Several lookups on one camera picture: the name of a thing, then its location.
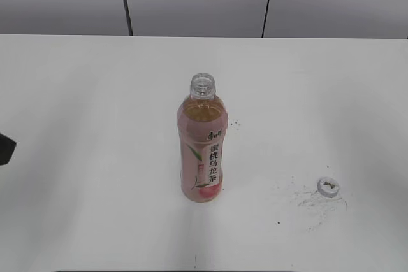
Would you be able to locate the peach oolong tea bottle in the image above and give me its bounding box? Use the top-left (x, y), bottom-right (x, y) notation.
top-left (177, 73), bottom-right (228, 203)

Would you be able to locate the white bottle cap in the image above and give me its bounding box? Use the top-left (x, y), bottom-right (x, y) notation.
top-left (317, 177), bottom-right (340, 198)

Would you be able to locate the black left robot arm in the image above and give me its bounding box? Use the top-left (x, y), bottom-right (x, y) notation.
top-left (0, 134), bottom-right (17, 166)

